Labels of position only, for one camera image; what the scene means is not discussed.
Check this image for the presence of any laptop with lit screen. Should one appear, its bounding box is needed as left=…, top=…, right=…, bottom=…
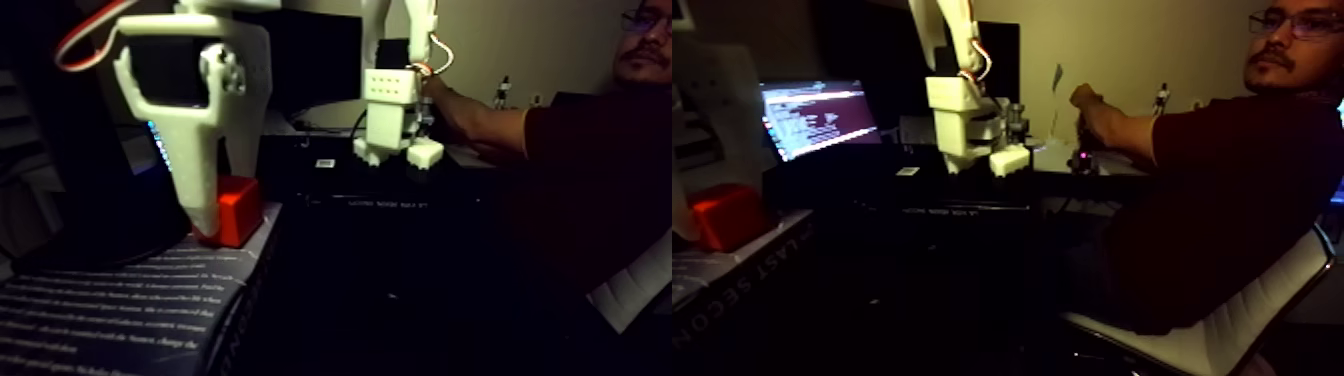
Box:
left=147, top=117, right=175, bottom=172

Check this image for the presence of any black platform with white lettering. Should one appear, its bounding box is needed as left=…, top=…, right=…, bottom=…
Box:
left=296, top=186, right=495, bottom=211

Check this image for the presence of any person's left hand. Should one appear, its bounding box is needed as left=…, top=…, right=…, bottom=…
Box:
left=423, top=75, right=463, bottom=135

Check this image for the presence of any dark leader arm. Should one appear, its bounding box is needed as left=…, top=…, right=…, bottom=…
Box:
left=1068, top=117, right=1104, bottom=175

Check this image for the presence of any black flat monitor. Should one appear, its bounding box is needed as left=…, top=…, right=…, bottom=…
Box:
left=246, top=10, right=364, bottom=112

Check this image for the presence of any person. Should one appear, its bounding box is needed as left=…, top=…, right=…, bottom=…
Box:
left=522, top=0, right=673, bottom=295

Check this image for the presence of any red cube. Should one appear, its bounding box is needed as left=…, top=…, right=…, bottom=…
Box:
left=199, top=175, right=264, bottom=249

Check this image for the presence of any white red looped cable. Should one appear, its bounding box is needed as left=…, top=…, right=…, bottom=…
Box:
left=414, top=36, right=455, bottom=77

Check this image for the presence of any black box with white text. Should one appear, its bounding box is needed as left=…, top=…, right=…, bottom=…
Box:
left=0, top=199, right=285, bottom=376

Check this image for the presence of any large dark monitor round stand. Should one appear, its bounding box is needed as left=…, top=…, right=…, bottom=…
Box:
left=0, top=0, right=201, bottom=269

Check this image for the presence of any orange red servo cable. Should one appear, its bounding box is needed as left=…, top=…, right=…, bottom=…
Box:
left=54, top=0, right=143, bottom=73

